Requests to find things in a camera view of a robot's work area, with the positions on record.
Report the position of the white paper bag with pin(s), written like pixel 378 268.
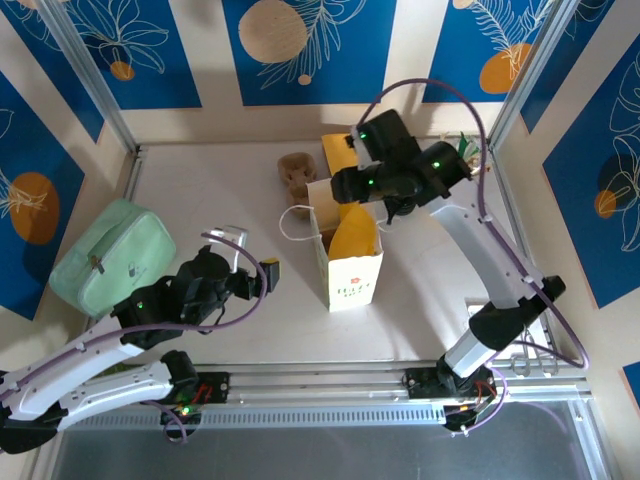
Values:
pixel 355 285

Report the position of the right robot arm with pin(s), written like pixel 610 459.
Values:
pixel 505 320

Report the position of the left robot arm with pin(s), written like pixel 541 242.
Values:
pixel 100 395

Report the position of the mint green zip pouch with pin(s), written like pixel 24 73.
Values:
pixel 110 250

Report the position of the brown pulp cup carrier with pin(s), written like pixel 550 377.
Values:
pixel 295 170

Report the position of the green plastic object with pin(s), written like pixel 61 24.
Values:
pixel 120 367

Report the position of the small circuit board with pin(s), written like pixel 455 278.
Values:
pixel 180 417
pixel 462 415

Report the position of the grey metal panel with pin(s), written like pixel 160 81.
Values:
pixel 320 457

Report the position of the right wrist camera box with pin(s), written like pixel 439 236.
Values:
pixel 361 150

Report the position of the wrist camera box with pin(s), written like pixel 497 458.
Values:
pixel 227 245
pixel 361 150

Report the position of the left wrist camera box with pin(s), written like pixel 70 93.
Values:
pixel 227 245

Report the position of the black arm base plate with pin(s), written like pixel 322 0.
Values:
pixel 215 387
pixel 425 382

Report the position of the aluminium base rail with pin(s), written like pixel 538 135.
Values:
pixel 320 385

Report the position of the aluminium frame post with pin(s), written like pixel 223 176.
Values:
pixel 85 70
pixel 530 70

